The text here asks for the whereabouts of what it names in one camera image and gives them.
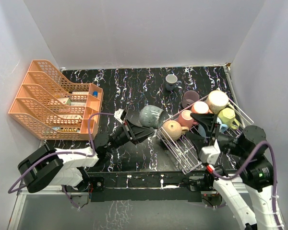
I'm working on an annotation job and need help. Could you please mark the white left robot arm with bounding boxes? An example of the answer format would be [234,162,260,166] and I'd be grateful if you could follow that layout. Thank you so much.
[18,119,159,193]

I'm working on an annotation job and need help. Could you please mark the small white grey mug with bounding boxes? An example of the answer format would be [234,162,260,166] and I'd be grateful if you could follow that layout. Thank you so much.
[165,74,182,91]

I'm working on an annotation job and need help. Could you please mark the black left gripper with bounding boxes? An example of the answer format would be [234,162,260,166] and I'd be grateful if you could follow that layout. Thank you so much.
[106,118,154,152]

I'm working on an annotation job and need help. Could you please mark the aluminium frame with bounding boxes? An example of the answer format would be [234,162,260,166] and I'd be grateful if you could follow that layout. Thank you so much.
[10,186,239,230]

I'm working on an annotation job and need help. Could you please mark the pink mug cream inside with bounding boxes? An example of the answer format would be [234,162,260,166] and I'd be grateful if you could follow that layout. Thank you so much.
[177,110,198,129]

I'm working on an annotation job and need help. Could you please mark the light blue mug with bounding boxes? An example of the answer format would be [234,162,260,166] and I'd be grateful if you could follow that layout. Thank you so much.
[198,123,228,138]

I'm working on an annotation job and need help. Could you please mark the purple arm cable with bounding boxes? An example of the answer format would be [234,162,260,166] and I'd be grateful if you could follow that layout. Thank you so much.
[206,140,283,230]
[8,112,116,211]

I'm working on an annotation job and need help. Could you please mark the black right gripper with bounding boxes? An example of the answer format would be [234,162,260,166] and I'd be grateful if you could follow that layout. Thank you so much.
[185,112,247,158]

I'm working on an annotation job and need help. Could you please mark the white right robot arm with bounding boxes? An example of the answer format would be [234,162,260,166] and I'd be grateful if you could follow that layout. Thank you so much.
[186,113,284,230]

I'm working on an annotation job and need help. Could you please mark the salmon pink speckled mug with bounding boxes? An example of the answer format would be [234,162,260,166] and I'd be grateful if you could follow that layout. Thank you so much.
[191,101,212,114]

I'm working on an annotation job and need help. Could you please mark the mauve purple mug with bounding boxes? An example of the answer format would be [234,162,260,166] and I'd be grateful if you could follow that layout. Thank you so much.
[181,91,200,108]

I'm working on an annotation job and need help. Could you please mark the yellow green mug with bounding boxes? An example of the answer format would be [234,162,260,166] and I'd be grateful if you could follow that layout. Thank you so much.
[218,108,240,130]

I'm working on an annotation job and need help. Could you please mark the brown ceramic mug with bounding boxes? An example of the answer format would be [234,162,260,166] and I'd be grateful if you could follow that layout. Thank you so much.
[161,120,190,141]

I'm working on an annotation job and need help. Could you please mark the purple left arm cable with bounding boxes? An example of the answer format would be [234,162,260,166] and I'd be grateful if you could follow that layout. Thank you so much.
[8,112,116,211]

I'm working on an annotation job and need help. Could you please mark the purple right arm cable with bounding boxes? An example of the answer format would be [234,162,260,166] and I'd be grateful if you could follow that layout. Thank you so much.
[206,140,283,230]

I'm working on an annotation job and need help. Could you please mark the cream floral mug green inside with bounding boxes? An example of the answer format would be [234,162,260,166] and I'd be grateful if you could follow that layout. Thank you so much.
[205,90,234,114]

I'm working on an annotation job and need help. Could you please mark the green white box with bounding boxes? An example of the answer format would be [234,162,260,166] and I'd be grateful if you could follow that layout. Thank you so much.
[57,97,71,106]

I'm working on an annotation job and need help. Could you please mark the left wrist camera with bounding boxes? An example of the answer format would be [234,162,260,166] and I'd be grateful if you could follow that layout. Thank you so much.
[114,108,127,123]

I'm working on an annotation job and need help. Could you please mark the white wire dish rack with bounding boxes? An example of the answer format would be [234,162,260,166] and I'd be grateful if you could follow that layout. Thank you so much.
[157,90,254,174]

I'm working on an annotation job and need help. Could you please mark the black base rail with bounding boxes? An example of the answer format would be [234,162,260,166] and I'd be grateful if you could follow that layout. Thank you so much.
[62,171,231,203]

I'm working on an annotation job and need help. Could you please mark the grey green mug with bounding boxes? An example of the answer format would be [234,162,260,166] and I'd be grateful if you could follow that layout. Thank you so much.
[139,105,165,129]

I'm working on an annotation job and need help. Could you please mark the orange plastic file organizer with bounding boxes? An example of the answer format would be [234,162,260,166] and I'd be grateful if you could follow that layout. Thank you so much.
[9,60,103,140]

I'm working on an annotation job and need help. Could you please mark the blue cap bottle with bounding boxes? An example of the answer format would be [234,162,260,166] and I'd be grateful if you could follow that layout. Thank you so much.
[92,91,98,97]

